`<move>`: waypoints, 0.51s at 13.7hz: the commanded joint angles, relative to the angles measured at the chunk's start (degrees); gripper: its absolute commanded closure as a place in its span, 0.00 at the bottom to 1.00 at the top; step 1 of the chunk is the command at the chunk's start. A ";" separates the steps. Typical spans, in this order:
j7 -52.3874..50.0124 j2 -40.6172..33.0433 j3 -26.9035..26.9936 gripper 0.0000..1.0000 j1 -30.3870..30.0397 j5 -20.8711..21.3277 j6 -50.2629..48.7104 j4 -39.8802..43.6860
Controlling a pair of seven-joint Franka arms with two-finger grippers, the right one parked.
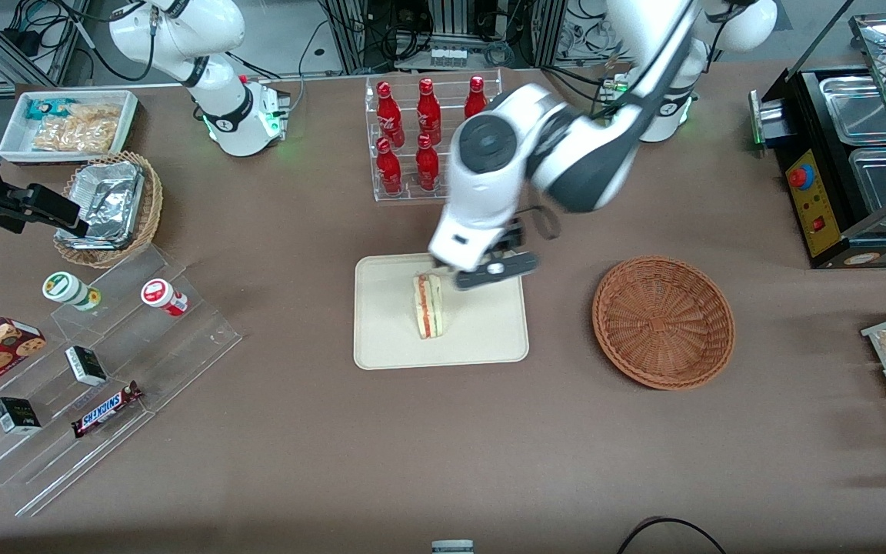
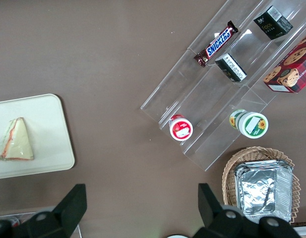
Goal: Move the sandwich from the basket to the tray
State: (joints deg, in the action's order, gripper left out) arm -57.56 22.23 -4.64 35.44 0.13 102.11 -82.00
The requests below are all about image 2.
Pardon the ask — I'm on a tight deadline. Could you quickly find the cream rectangular plastic tray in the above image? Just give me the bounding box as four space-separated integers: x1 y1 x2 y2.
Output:
0 93 76 180

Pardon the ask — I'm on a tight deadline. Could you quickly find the green sunflower lidded cup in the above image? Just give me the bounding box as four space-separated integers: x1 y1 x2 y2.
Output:
229 109 269 139

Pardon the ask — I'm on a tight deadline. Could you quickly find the Snickers chocolate bar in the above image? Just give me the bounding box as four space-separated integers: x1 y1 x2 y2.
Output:
193 20 239 68

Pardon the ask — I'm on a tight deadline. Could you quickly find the aluminium foil tray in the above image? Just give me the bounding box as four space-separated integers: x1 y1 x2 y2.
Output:
238 164 293 223
233 160 294 174

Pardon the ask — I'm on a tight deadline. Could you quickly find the woven wicker basket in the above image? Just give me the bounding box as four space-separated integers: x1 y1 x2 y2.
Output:
222 146 301 225

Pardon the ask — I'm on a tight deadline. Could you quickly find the black Face carton box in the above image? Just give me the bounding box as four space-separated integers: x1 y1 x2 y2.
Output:
253 5 294 41

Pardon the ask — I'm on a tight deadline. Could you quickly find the red tartan cookie box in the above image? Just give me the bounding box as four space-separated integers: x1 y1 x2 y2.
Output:
263 31 306 94

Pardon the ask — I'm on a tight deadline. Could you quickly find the clear acrylic tiered shelf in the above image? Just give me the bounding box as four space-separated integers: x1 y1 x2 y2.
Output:
140 0 306 172

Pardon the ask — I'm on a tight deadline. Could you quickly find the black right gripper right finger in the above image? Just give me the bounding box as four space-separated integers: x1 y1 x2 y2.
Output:
192 183 302 238

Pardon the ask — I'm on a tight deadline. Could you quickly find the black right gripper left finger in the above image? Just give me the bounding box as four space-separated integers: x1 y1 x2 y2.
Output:
0 183 88 238

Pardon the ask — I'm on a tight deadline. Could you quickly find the red lidded yogurt cup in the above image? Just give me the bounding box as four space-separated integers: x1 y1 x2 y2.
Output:
169 114 194 141

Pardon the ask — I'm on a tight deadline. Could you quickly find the black box with white label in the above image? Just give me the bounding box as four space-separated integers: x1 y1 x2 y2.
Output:
214 53 247 83

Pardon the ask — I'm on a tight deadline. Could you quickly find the triangular sandwich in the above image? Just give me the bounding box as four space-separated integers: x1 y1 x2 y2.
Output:
0 117 35 162

